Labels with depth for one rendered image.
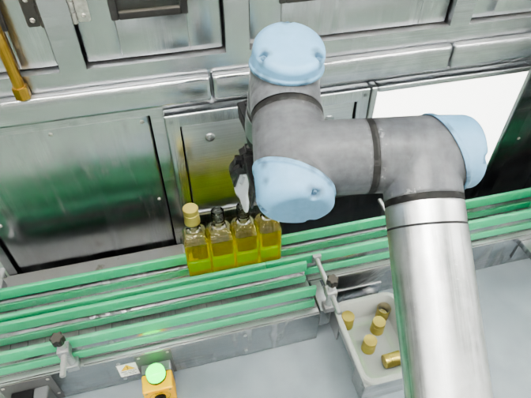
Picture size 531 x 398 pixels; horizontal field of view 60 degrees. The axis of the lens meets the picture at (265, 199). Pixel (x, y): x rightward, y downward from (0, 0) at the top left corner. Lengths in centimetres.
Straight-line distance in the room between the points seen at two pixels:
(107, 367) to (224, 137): 60
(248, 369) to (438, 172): 90
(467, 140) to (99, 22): 70
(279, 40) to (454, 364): 33
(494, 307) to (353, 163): 109
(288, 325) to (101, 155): 60
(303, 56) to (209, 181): 71
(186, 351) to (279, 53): 85
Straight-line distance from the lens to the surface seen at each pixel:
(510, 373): 138
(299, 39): 48
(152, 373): 115
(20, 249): 133
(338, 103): 108
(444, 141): 46
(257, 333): 117
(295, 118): 44
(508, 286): 154
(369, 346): 123
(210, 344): 117
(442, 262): 43
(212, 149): 107
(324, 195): 42
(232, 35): 96
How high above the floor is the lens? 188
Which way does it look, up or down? 45 degrees down
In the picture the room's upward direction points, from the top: straight up
